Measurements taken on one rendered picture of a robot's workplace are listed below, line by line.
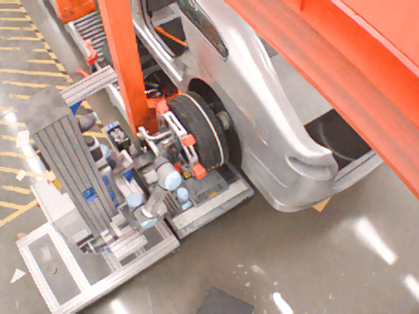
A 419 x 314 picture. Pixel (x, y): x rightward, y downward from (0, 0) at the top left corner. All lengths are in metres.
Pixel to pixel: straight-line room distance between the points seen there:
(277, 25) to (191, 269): 3.02
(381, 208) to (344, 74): 3.44
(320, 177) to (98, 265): 2.05
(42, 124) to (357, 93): 1.65
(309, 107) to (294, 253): 1.33
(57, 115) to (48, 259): 1.92
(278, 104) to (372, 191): 2.11
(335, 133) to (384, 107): 2.61
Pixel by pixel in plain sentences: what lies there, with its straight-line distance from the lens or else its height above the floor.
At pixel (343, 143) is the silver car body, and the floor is 0.86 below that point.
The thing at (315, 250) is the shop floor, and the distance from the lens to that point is 4.04.
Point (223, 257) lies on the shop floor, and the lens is 3.91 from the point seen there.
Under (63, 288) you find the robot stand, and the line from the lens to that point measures 3.82.
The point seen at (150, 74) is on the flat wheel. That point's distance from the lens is 4.39.
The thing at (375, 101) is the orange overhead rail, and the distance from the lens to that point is 1.01.
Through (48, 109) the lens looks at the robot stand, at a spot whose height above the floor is 2.03.
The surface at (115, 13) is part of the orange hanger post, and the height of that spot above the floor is 1.98.
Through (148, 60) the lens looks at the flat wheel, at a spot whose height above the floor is 0.50.
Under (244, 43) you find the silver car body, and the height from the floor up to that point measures 1.82.
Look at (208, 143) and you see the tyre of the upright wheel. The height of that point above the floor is 1.06.
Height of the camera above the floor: 3.73
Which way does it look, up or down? 59 degrees down
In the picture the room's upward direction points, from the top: 1 degrees counter-clockwise
